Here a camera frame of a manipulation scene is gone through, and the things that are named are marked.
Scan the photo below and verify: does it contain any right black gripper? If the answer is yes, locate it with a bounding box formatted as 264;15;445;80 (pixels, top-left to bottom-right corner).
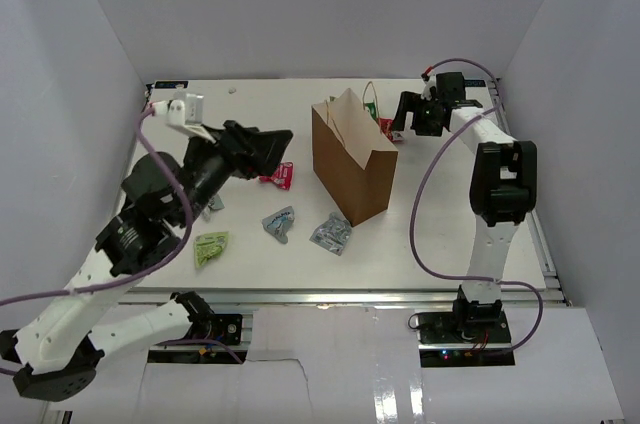
392;92;446;138

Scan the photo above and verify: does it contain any brown paper bag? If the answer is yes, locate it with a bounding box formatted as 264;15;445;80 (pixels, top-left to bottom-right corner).
311;88;398;226

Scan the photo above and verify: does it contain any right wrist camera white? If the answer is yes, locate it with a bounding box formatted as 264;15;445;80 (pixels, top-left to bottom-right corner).
421;66;438;101

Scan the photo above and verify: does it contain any blue label corner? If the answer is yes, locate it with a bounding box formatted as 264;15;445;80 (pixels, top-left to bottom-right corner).
153;80;189;89
464;79;487;88

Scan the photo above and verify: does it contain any green snack packet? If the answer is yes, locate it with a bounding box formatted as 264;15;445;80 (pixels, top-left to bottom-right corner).
363;102;378;120
194;231;229;269

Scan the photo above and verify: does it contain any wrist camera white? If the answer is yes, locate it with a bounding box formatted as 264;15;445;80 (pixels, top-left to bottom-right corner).
421;66;438;101
149;90;215;142

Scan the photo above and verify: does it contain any red snack packet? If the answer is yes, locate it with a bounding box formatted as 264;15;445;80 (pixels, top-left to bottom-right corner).
378;118;404;143
259;162;294;191

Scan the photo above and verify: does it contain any blue label right corner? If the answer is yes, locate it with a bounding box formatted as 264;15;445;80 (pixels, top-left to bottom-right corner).
464;79;487;88

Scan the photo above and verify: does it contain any aluminium front rail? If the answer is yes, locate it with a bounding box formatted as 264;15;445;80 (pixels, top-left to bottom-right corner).
120;289;564;305

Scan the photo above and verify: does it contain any blue label left corner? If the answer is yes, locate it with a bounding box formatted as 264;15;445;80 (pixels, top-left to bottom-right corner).
153;80;189;89

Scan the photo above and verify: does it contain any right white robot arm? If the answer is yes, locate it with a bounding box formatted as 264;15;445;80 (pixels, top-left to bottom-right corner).
392;69;537;343

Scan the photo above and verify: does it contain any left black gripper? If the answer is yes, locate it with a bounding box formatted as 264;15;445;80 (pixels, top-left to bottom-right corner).
179;119;296;227

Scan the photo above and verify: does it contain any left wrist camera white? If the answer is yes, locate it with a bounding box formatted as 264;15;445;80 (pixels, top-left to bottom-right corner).
149;90;215;142

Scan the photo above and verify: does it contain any grey snack packet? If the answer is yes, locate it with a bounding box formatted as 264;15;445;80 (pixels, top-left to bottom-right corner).
310;212;353;256
261;206;295;244

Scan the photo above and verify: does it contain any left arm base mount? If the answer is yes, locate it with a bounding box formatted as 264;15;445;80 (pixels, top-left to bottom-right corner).
196;313;243;346

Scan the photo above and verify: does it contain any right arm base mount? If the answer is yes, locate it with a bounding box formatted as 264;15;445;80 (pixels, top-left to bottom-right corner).
407;312;511;345

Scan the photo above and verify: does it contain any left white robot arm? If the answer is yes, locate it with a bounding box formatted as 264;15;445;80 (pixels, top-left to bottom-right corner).
1;120;293;402

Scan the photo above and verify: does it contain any green snack packet front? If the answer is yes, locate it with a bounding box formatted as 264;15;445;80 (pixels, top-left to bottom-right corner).
194;231;229;269

